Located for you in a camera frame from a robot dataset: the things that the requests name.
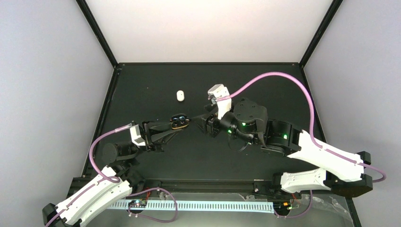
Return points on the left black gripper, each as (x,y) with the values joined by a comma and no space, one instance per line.
(151,134)

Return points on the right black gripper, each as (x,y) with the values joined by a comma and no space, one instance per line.
(210,121)

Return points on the black gold charging case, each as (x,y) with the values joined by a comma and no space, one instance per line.
(179,121)

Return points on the white earbud case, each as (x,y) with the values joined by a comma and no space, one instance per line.
(180,96)

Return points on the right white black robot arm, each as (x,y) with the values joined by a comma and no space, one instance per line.
(336,171)

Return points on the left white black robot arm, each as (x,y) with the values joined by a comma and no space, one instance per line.
(117,180)

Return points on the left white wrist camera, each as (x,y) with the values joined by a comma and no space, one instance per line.
(136,136)

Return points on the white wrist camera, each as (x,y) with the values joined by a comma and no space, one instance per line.
(219,94)
(136,136)

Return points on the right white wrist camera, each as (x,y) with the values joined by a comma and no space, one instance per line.
(219,94)

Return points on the black mounting rail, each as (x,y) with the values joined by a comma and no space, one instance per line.
(259,189)

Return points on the white slotted cable duct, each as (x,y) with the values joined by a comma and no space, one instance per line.
(230,206)

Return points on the left black corner post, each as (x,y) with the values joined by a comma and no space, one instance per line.
(85,9)

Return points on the black corner post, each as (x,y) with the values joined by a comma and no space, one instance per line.
(324,24)
(85,9)

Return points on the right black corner post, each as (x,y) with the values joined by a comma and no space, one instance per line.
(324,24)

